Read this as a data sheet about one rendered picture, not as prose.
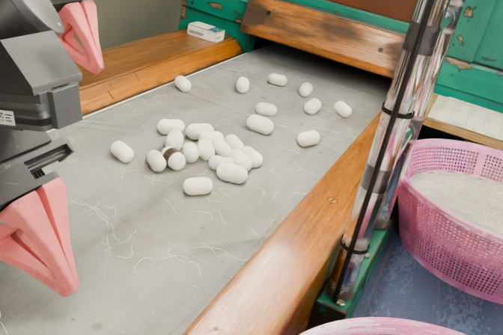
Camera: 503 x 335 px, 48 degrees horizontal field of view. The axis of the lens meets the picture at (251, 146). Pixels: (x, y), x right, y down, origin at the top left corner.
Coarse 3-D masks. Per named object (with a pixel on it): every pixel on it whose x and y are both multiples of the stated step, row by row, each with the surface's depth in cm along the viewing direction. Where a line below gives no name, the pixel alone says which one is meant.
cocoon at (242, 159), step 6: (234, 150) 65; (240, 150) 66; (228, 156) 66; (234, 156) 65; (240, 156) 64; (246, 156) 64; (240, 162) 64; (246, 162) 64; (252, 162) 65; (246, 168) 64
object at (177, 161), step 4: (164, 148) 63; (168, 148) 63; (164, 152) 63; (172, 156) 62; (176, 156) 62; (180, 156) 62; (168, 160) 62; (172, 160) 61; (176, 160) 61; (180, 160) 62; (184, 160) 62; (168, 164) 62; (172, 164) 62; (176, 164) 61; (180, 164) 62; (184, 164) 62; (172, 168) 62; (176, 168) 62; (180, 168) 62
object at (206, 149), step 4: (200, 140) 67; (204, 140) 66; (208, 140) 67; (200, 144) 66; (204, 144) 66; (208, 144) 66; (212, 144) 66; (200, 148) 65; (204, 148) 65; (208, 148) 65; (212, 148) 65; (200, 152) 65; (204, 152) 65; (208, 152) 65; (212, 152) 65; (200, 156) 66; (204, 156) 65; (208, 156) 65
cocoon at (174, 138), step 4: (172, 132) 67; (176, 132) 67; (180, 132) 67; (168, 136) 66; (172, 136) 66; (176, 136) 66; (180, 136) 66; (168, 140) 65; (172, 140) 65; (176, 140) 65; (180, 140) 66; (168, 144) 65; (172, 144) 65; (176, 144) 65; (180, 144) 66; (176, 148) 65; (180, 148) 66
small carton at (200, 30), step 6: (192, 24) 104; (198, 24) 105; (204, 24) 106; (192, 30) 104; (198, 30) 104; (204, 30) 103; (210, 30) 103; (216, 30) 104; (222, 30) 104; (198, 36) 104; (204, 36) 103; (210, 36) 103; (216, 36) 103; (222, 36) 105
